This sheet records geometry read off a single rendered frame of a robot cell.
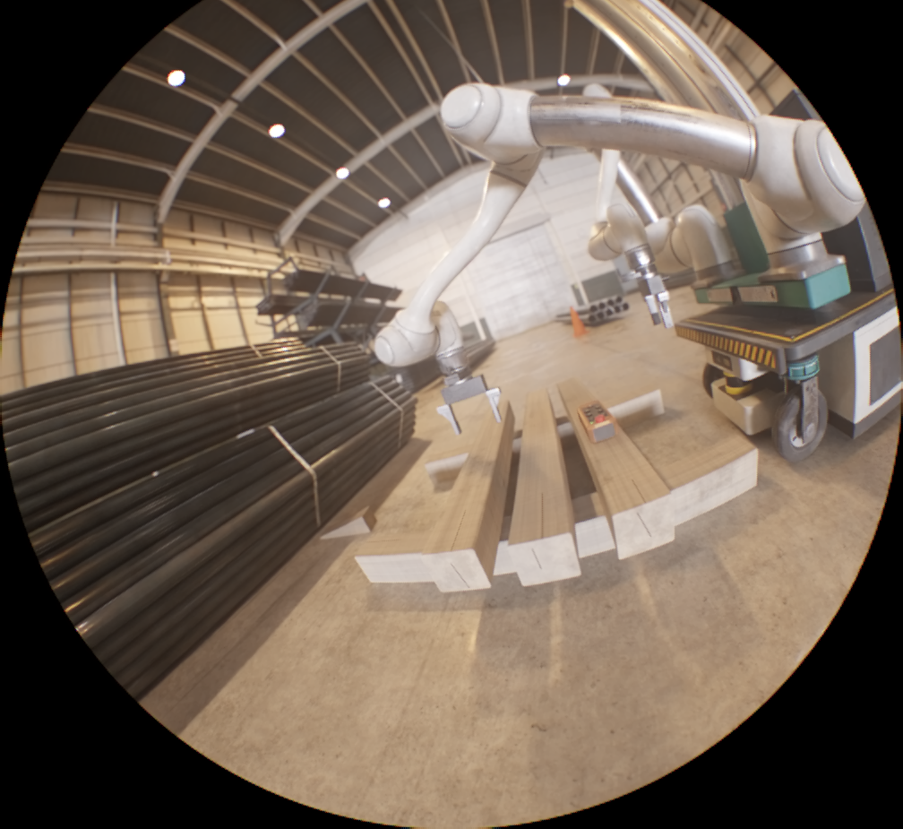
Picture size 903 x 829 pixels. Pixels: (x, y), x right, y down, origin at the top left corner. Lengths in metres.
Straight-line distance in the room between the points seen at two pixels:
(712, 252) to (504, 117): 0.79
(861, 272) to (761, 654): 0.86
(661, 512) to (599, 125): 0.60
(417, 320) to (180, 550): 0.89
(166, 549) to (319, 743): 0.59
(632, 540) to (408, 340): 0.62
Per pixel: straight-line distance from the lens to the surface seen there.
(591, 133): 0.57
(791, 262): 0.75
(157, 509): 1.01
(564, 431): 1.19
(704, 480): 0.71
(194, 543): 0.99
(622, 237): 0.98
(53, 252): 9.45
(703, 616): 0.60
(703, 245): 1.13
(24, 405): 1.64
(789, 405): 0.81
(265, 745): 0.76
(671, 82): 1.32
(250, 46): 9.96
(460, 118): 0.58
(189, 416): 1.20
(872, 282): 1.03
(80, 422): 1.13
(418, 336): 0.73
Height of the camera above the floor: 0.51
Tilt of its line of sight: 5 degrees down
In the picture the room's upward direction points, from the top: 21 degrees counter-clockwise
